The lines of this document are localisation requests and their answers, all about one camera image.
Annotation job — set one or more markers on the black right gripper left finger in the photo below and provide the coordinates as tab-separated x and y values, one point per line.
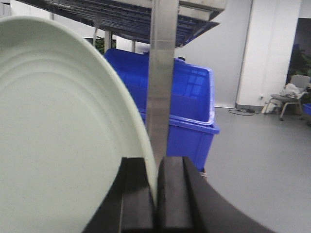
128	206

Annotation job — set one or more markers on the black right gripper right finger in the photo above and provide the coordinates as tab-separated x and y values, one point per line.
187	203

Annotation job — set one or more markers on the green round plate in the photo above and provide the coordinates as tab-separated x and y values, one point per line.
66	121

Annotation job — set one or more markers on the stainless steel shelf rack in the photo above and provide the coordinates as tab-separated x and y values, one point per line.
163	24

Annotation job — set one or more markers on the blue plastic bin right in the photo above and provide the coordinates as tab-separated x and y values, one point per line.
192	115

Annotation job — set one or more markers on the grey office chair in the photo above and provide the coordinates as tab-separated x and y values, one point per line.
291	94

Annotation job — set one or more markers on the green potted plant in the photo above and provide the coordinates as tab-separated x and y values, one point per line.
300	63

